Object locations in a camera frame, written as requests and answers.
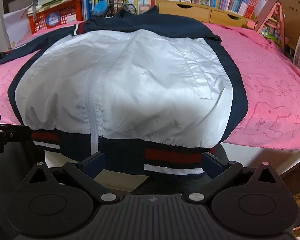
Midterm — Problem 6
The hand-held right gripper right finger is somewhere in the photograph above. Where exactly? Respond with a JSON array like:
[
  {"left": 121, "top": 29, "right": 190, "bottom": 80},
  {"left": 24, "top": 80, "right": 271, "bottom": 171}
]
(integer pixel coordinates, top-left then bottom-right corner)
[{"left": 186, "top": 152, "right": 280, "bottom": 204}]

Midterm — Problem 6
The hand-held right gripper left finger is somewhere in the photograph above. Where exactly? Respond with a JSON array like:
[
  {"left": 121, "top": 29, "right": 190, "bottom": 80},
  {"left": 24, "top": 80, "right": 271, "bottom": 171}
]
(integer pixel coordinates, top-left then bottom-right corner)
[{"left": 22, "top": 152, "right": 120, "bottom": 204}]

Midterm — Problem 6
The white and navy jacket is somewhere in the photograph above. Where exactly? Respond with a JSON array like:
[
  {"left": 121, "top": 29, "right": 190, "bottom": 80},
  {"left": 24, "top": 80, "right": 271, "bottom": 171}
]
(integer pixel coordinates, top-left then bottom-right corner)
[{"left": 0, "top": 5, "right": 248, "bottom": 179}]

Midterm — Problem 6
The pink rabbit-pattern towel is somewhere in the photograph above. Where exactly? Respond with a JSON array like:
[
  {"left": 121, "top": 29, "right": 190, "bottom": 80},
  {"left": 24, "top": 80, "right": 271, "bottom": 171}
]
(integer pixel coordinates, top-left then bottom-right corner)
[{"left": 0, "top": 21, "right": 300, "bottom": 153}]

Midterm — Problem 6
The white cardboard sheet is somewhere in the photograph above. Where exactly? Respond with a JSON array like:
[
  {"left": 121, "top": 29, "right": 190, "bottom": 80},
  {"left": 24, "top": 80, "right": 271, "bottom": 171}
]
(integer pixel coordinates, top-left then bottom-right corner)
[{"left": 2, "top": 11, "right": 32, "bottom": 49}]

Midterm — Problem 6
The red plastic crate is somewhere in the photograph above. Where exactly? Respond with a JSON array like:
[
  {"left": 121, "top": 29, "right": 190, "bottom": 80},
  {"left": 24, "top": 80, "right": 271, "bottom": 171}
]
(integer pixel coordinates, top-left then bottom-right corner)
[{"left": 27, "top": 0, "right": 83, "bottom": 33}]

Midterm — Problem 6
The blue egg-shaped plush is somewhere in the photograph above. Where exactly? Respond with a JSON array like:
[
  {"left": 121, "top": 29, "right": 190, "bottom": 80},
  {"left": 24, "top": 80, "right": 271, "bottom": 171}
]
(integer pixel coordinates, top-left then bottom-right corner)
[{"left": 94, "top": 1, "right": 109, "bottom": 15}]

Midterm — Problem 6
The wooden drawer organizer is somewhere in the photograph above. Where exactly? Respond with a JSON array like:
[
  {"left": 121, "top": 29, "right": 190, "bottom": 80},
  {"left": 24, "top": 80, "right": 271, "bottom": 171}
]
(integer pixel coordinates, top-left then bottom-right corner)
[{"left": 156, "top": 0, "right": 255, "bottom": 27}]

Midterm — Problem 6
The black model bicycle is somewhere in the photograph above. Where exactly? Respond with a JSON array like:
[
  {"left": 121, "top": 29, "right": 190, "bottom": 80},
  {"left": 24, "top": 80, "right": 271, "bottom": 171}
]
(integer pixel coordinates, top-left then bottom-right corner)
[{"left": 107, "top": 1, "right": 137, "bottom": 15}]

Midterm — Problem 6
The brown cardboard box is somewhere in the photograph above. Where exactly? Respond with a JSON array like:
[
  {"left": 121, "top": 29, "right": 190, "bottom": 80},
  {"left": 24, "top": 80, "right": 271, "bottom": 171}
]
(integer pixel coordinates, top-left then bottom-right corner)
[{"left": 279, "top": 0, "right": 300, "bottom": 50}]

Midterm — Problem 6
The pink wooden toy frame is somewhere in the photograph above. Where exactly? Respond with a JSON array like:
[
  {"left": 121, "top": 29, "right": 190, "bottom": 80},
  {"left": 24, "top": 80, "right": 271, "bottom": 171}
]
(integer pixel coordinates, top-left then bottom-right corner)
[{"left": 247, "top": 0, "right": 287, "bottom": 47}]

